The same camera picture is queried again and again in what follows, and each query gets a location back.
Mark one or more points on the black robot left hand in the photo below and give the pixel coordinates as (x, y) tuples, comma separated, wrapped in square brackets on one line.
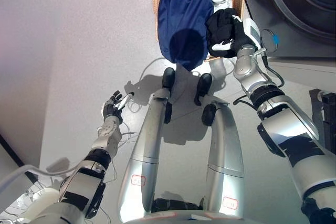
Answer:
[(113, 111)]

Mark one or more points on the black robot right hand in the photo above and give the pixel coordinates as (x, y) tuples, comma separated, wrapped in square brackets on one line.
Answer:
[(244, 40)]

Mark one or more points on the black garment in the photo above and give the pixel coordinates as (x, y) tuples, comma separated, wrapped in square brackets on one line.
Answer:
[(219, 27)]

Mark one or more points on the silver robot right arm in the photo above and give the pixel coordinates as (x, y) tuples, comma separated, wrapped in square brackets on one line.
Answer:
[(288, 129)]

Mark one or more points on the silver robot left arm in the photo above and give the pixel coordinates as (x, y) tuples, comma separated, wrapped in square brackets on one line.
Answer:
[(84, 187)]

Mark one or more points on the grey front-load washing machine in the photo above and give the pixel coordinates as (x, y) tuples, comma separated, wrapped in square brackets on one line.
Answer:
[(288, 37)]

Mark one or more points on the black robot right foot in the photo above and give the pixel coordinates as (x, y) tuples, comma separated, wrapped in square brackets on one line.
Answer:
[(204, 85)]

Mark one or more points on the black robot foot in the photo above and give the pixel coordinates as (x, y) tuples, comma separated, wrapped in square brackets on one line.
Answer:
[(204, 85), (168, 77)]

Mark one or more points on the black robot left foot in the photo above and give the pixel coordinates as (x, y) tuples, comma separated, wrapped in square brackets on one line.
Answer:
[(168, 77)]

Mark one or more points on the dark blue garment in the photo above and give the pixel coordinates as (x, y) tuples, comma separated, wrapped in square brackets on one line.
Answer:
[(183, 11)]

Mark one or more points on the silver robot right leg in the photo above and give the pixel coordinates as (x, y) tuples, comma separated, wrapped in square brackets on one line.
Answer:
[(225, 150)]

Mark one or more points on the black metal frame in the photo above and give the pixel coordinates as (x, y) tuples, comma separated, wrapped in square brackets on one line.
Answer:
[(325, 119)]

